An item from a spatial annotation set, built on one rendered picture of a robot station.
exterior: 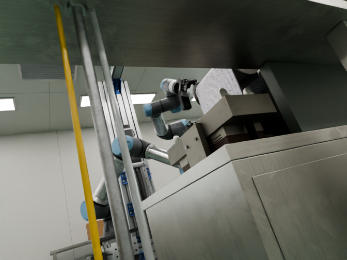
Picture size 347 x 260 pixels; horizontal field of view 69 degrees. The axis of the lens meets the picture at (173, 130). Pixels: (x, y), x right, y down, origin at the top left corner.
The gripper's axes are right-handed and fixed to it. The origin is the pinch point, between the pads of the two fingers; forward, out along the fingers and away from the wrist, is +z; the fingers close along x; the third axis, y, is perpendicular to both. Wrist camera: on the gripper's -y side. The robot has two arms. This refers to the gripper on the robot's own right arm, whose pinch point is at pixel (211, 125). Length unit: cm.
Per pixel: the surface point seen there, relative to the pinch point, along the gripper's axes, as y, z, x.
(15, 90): 170, -231, -81
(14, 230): 23, -357, -104
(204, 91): 14.5, 3.5, -0.3
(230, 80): 8.9, 18.8, -0.3
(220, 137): -14.1, 25.1, -18.9
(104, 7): 5, 46, -50
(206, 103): 9.4, 2.0, -0.3
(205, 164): -20.5, 24.3, -25.9
